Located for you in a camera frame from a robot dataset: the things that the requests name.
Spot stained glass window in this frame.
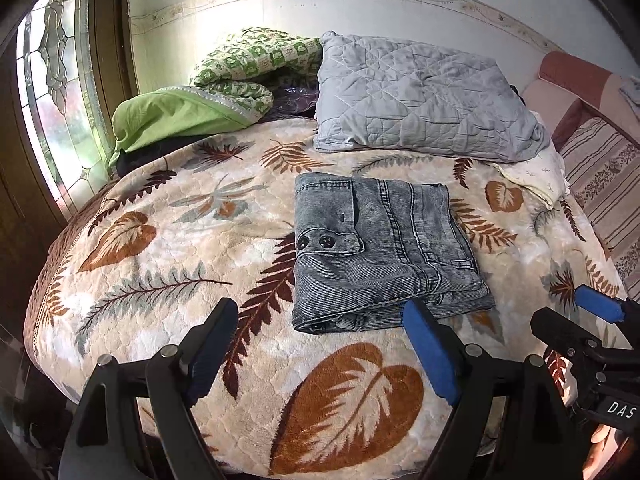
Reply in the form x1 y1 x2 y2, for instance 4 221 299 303
15 0 118 216

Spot small grey cloth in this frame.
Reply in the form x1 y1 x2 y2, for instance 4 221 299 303
619 77 640 107

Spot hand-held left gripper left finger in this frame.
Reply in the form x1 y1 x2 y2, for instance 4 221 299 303
62 297 240 480

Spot white cloth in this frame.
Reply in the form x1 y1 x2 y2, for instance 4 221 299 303
492 110 572 208

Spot striped pink cushion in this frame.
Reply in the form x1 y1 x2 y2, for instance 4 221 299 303
520 50 640 291

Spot green patterned quilt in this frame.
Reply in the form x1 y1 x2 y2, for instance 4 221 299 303
109 26 325 153

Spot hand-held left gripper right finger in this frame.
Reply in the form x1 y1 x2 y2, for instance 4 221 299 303
401 300 585 480

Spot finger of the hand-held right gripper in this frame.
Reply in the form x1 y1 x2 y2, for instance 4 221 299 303
574 285 640 348
530 306 618 376

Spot leaf print plush blanket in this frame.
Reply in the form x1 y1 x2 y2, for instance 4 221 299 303
22 115 631 478

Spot dark purple cloth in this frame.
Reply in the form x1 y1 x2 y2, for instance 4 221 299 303
265 77 321 122

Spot black cloth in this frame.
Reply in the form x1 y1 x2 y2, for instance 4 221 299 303
116 132 201 178

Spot grey quilted pillow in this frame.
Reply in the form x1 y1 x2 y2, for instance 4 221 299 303
313 31 551 163

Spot person's right hand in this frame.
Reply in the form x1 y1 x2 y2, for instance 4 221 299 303
582 422 640 480

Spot blue denim pants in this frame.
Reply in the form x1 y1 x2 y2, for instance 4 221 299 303
291 172 497 335

